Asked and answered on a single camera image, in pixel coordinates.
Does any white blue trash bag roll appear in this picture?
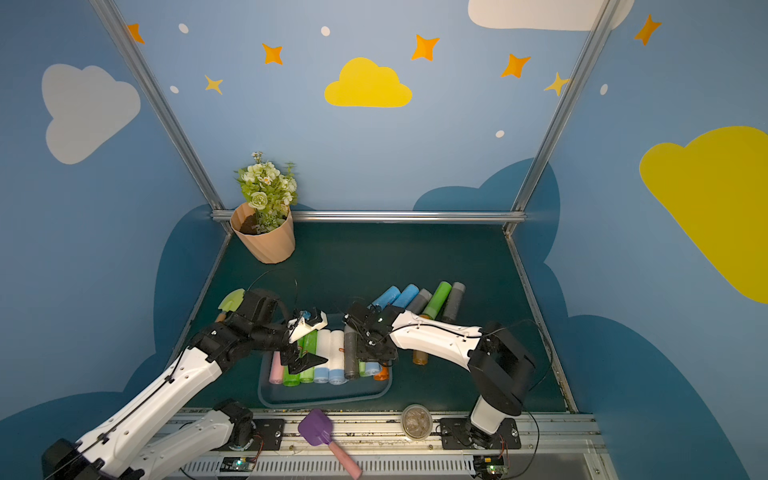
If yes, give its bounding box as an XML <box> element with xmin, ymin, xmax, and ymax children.
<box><xmin>314</xmin><ymin>329</ymin><xmax>331</xmax><ymax>384</ymax></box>

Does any white roll red label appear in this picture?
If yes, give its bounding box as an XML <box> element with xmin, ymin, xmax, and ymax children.
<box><xmin>328</xmin><ymin>330</ymin><xmax>347</xmax><ymax>386</ymax></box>

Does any pink trash bag roll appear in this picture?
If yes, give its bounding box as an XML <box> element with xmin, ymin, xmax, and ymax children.
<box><xmin>269</xmin><ymin>352</ymin><xmax>284</xmax><ymax>385</ymax></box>

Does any dark grey trash bag roll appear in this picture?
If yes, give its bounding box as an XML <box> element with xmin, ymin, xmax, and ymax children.
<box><xmin>344</xmin><ymin>325</ymin><xmax>360</xmax><ymax>381</ymax></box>

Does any white roll blue end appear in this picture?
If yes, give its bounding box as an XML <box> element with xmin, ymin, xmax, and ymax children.
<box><xmin>363</xmin><ymin>362</ymin><xmax>382</xmax><ymax>377</ymax></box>

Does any orange trash bag roll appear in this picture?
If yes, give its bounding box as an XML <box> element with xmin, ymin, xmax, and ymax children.
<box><xmin>412</xmin><ymin>350</ymin><xmax>429</xmax><ymax>366</ymax></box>
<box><xmin>374</xmin><ymin>366</ymin><xmax>390</xmax><ymax>381</ymax></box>

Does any green trash bag roll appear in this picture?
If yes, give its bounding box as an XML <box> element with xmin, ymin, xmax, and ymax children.
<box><xmin>282</xmin><ymin>367</ymin><xmax>301</xmax><ymax>387</ymax></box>

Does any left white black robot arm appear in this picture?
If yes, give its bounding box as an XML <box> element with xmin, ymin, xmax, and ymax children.
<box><xmin>42</xmin><ymin>289</ymin><xmax>328</xmax><ymax>479</ymax></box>

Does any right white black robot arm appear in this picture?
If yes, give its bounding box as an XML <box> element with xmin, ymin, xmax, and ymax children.
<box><xmin>344</xmin><ymin>302</ymin><xmax>536</xmax><ymax>438</ymax></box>

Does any teal plastic storage box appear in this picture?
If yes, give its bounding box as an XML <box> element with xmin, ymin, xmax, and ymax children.
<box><xmin>257</xmin><ymin>353</ymin><xmax>394</xmax><ymax>409</ymax></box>

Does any beige flower pot with plant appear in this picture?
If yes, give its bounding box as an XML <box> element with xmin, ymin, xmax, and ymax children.
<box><xmin>230</xmin><ymin>152</ymin><xmax>298</xmax><ymax>264</ymax></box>

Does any round clear lid dish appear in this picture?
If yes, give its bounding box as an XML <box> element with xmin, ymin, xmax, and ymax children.
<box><xmin>401</xmin><ymin>404</ymin><xmax>433</xmax><ymax>441</ymax></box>

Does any left circuit board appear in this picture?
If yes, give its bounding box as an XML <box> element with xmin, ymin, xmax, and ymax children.
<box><xmin>220</xmin><ymin>457</ymin><xmax>257</xmax><ymax>473</ymax></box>

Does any circuit board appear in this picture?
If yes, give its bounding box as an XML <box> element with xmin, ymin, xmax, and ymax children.
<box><xmin>472</xmin><ymin>455</ymin><xmax>509</xmax><ymax>480</ymax></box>
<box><xmin>220</xmin><ymin>457</ymin><xmax>257</xmax><ymax>473</ymax></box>

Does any right circuit board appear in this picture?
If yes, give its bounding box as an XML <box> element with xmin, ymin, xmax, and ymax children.
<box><xmin>472</xmin><ymin>455</ymin><xmax>509</xmax><ymax>480</ymax></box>

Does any purple toy shovel pink handle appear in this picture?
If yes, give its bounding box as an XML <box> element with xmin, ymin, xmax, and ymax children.
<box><xmin>298</xmin><ymin>409</ymin><xmax>363</xmax><ymax>480</ymax></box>

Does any green trowel wooden handle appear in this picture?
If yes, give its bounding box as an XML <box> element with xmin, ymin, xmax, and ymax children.
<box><xmin>216</xmin><ymin>288</ymin><xmax>245</xmax><ymax>322</ymax></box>

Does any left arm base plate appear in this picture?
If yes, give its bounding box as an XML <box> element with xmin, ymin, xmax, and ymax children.
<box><xmin>237</xmin><ymin>418</ymin><xmax>286</xmax><ymax>451</ymax></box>

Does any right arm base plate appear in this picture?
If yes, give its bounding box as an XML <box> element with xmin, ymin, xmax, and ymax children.
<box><xmin>438</xmin><ymin>417</ymin><xmax>521</xmax><ymax>450</ymax></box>

